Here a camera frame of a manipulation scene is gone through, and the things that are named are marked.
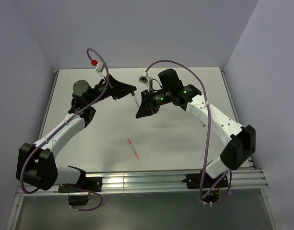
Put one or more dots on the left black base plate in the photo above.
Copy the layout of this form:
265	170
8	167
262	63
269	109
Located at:
87	184

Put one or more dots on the red pen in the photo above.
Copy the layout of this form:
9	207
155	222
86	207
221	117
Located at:
133	148

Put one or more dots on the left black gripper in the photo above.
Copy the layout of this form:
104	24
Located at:
120	89

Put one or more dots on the aluminium rail frame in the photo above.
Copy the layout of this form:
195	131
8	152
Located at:
169	181

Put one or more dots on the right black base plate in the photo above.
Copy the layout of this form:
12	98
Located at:
193	181

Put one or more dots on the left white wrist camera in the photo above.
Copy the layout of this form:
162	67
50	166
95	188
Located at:
99	67

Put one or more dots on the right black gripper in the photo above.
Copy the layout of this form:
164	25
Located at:
147	107

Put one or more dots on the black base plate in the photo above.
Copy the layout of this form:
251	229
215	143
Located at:
193	181
87	184

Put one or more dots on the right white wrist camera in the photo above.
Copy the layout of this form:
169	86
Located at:
147	80

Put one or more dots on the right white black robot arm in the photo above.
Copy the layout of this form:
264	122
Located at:
239	140

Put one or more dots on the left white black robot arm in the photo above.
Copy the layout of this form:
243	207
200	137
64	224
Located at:
36	166

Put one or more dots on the black box under rail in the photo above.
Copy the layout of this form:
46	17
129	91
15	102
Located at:
78	200

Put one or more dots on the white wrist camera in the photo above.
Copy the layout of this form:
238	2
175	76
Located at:
147	80
99	67

